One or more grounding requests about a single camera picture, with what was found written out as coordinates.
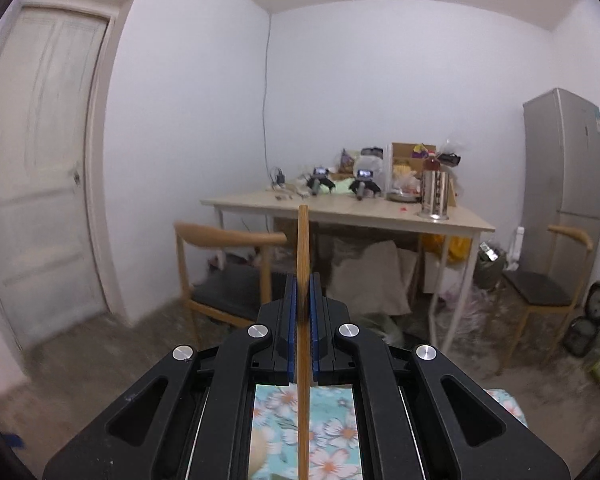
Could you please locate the perforated metal rack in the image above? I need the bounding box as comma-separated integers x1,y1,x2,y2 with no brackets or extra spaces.
417,169,453,221

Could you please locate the trash bin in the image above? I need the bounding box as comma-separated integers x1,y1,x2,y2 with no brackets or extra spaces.
472,242,508,291

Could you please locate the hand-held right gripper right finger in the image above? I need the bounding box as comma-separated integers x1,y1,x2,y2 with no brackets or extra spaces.
309,274,571,480

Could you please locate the clear plastic bag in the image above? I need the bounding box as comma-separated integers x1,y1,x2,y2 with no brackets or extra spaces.
437,139,468,168

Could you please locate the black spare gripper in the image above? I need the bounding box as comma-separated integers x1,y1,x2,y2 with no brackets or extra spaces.
349,167,382,201
306,165,337,197

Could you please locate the silver refrigerator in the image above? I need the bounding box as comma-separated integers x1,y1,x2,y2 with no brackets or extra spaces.
521,87,600,273

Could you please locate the pinkish plastic bag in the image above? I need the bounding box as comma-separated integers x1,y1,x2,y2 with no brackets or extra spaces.
435,285,486,321

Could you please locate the grey sack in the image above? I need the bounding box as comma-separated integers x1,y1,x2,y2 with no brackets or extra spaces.
325,240,416,316

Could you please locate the light wooden table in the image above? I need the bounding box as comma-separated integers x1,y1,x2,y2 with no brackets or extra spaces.
201,190,497,356

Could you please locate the white panelled door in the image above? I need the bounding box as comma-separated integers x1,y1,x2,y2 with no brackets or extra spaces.
0,5,126,356

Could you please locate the wooden chair black seat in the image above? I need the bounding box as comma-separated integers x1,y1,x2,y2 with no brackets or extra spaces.
495,224,595,376
174,221,288,346

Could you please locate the floral blue tablecloth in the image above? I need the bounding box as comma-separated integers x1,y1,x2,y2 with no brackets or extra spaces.
250,384,526,480

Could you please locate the white plastic bag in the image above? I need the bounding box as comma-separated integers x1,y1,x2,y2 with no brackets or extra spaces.
355,152,388,181

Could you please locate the wooden chopstick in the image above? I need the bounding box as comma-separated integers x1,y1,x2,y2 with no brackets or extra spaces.
297,204,312,480

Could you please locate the black rice cooker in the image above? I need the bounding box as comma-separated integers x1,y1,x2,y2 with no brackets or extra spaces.
562,281,600,358

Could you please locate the yellow plastic bag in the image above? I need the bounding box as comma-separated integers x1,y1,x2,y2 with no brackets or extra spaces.
422,232,476,263

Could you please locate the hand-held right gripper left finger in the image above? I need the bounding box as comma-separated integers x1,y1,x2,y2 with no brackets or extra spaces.
42,274,301,480

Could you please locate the open cardboard box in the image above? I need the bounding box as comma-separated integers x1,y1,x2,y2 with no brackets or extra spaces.
391,142,438,171

